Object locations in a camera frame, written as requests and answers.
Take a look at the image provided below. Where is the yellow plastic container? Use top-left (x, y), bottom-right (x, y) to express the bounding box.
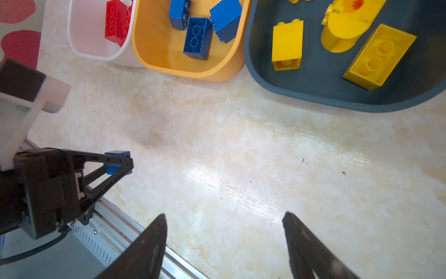
top-left (132, 0), bottom-right (252, 83)

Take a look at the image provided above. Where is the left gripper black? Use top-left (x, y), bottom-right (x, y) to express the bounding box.
top-left (1, 149), bottom-right (134, 239)

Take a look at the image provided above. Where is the red lego brick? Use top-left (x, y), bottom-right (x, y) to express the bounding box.
top-left (105, 0), bottom-right (127, 44)
top-left (118, 1), bottom-right (133, 47)

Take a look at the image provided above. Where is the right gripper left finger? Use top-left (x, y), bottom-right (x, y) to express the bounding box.
top-left (97, 214), bottom-right (167, 279)

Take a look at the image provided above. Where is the front aluminium rail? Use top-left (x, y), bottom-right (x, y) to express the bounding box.
top-left (0, 137), bottom-right (210, 279)

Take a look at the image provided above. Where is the yellow round lego piece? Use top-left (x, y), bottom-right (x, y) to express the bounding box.
top-left (321, 0), bottom-right (386, 53)

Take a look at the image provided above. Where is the blue lego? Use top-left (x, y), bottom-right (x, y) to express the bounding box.
top-left (168, 0), bottom-right (191, 31)
top-left (209, 0), bottom-right (242, 44)
top-left (183, 17), bottom-right (213, 60)
top-left (105, 151), bottom-right (131, 175)

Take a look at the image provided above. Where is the dark teal plastic container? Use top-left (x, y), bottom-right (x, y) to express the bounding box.
top-left (245, 1), bottom-right (446, 113)

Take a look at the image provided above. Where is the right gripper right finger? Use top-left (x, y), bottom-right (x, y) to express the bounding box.
top-left (282, 212), bottom-right (358, 279)

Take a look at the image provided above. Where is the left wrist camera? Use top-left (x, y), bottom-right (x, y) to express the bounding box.
top-left (1, 59), bottom-right (71, 171)

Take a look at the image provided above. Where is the white plastic container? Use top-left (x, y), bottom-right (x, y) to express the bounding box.
top-left (67, 1), bottom-right (142, 67)

